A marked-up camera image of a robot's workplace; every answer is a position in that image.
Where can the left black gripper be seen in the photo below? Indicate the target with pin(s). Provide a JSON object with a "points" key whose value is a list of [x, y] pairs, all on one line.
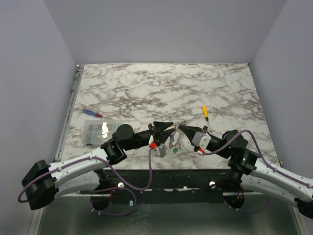
{"points": [[157, 131]]}

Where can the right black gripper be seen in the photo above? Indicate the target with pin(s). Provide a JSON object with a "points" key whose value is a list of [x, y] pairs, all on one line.
{"points": [[204, 129]]}

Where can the blue key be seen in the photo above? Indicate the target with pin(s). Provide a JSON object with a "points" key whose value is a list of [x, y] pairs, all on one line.
{"points": [[172, 138]]}

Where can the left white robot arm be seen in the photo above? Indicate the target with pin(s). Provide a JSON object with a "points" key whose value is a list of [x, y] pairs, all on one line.
{"points": [[43, 182]]}

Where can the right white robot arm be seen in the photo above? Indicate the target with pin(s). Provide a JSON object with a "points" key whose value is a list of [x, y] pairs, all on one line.
{"points": [[251, 170]]}

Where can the clear plastic screw box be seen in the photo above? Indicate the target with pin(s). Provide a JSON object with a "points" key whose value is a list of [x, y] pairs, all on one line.
{"points": [[99, 131]]}

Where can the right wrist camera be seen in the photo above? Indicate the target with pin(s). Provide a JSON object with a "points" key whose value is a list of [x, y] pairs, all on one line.
{"points": [[201, 140]]}

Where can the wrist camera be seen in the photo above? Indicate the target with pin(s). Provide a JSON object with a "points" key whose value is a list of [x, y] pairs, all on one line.
{"points": [[201, 140], [160, 151]]}

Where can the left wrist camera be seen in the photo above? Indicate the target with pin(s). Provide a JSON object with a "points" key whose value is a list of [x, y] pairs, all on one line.
{"points": [[160, 151]]}

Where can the orange handled screwdriver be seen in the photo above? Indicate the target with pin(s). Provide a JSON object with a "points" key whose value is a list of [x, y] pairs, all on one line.
{"points": [[205, 113]]}

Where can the black mounting rail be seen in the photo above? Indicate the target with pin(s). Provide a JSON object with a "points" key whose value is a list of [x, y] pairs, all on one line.
{"points": [[182, 186]]}

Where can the blue handled screwdriver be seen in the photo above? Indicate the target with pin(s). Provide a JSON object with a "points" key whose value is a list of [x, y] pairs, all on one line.
{"points": [[91, 113]]}

